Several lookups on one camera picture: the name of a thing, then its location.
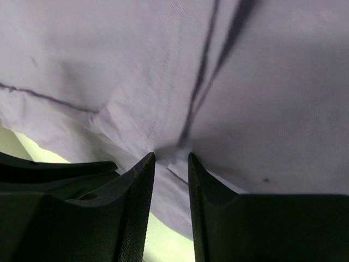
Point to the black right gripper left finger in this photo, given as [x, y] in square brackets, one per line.
[74, 212]

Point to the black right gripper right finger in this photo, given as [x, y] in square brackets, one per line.
[228, 226]

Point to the purple t-shirt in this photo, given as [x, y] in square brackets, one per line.
[258, 90]

